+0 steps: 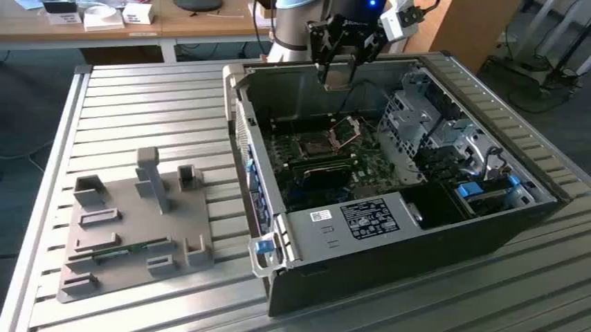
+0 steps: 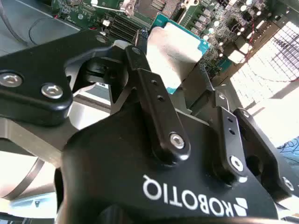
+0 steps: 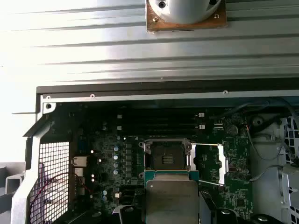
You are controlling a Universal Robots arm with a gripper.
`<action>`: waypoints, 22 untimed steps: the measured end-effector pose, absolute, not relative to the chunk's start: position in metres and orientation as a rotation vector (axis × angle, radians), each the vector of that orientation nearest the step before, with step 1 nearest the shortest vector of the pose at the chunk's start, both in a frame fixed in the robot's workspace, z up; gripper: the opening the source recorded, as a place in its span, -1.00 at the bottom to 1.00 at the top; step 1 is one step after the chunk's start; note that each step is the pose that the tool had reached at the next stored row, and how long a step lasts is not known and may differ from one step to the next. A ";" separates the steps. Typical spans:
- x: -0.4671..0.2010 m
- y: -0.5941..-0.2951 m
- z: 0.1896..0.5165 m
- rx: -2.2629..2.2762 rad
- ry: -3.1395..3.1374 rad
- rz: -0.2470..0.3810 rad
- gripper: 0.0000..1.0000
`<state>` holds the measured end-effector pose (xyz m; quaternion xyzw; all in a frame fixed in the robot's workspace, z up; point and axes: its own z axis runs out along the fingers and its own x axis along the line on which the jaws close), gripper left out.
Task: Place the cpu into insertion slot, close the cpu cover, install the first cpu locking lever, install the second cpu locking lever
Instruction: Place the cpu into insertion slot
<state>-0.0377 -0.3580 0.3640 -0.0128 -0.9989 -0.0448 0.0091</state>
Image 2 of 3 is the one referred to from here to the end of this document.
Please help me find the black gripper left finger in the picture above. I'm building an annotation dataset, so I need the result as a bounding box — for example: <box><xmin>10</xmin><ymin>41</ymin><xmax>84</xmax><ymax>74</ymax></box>
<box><xmin>0</xmin><ymin>30</ymin><xmax>191</xmax><ymax>168</ymax></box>

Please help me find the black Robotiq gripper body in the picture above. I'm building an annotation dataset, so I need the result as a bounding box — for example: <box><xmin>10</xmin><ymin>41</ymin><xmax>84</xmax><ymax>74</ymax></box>
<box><xmin>54</xmin><ymin>99</ymin><xmax>279</xmax><ymax>224</ymax></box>

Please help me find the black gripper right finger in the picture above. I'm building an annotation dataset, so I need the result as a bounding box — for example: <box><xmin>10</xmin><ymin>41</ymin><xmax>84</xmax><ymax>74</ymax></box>
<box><xmin>183</xmin><ymin>64</ymin><xmax>295</xmax><ymax>204</ymax></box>

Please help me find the silver CPU green substrate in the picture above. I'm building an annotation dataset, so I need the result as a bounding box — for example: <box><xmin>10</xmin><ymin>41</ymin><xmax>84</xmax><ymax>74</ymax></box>
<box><xmin>145</xmin><ymin>13</ymin><xmax>212</xmax><ymax>95</ymax></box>

